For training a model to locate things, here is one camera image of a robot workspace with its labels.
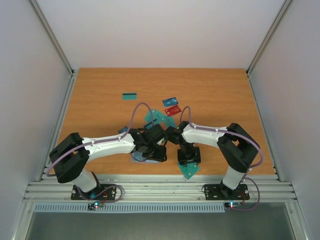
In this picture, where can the blue card top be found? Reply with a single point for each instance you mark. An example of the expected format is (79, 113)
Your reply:
(170, 102)

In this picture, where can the red card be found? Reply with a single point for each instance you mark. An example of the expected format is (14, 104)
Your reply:
(173, 110)

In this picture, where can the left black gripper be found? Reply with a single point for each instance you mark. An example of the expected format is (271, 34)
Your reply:
(160, 157)

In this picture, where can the right aluminium frame post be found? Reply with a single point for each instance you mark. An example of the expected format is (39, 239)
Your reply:
(269, 34)

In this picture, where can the aluminium front rail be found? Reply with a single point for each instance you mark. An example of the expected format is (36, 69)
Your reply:
(152, 188)

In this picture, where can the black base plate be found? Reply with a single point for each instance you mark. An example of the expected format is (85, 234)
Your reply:
(223, 193)
(103, 192)

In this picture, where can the circuit board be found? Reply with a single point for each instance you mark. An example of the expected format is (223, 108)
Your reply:
(233, 204)
(94, 206)

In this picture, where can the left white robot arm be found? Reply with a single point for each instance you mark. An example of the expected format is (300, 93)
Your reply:
(68, 159)

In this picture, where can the grey slotted cable duct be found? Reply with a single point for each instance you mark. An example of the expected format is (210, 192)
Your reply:
(128, 208)

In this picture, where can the dark blue card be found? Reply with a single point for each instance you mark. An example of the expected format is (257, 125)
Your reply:
(123, 130)

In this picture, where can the right circuit board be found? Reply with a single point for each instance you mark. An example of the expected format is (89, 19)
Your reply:
(233, 204)

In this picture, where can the left aluminium frame post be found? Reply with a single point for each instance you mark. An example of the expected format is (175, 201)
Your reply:
(44, 22)

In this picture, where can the teal VIP card centre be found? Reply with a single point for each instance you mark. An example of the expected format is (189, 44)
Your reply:
(169, 122)

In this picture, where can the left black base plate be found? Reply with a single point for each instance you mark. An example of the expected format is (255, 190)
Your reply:
(103, 192)

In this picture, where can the left circuit board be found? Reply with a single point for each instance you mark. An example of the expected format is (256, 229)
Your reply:
(94, 206)

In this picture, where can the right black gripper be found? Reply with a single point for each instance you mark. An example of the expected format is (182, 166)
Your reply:
(189, 160)

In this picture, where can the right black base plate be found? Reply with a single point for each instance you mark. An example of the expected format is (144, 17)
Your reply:
(223, 193)

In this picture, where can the teal card with magnetic stripe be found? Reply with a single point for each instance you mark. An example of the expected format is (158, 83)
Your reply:
(129, 96)

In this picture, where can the aluminium frame post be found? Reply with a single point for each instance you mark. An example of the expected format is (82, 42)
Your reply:
(44, 22)
(269, 34)

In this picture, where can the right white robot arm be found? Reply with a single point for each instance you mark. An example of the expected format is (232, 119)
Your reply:
(239, 149)

